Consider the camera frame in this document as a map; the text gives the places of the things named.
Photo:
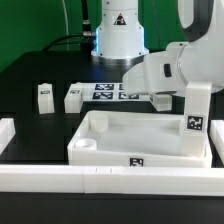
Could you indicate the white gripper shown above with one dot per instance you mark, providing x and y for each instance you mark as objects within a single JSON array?
[{"x": 157, "y": 73}]

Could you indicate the white desk top tray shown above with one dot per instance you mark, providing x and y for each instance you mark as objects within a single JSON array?
[{"x": 106, "y": 138}]

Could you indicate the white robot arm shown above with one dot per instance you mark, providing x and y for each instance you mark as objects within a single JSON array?
[{"x": 200, "y": 57}]

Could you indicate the white right fence block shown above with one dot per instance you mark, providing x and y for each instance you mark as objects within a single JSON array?
[{"x": 217, "y": 136}]

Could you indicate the white front fence bar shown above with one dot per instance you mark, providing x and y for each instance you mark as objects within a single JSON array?
[{"x": 112, "y": 180}]

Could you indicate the white marker base plate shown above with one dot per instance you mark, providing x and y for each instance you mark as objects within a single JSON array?
[{"x": 109, "y": 92}]

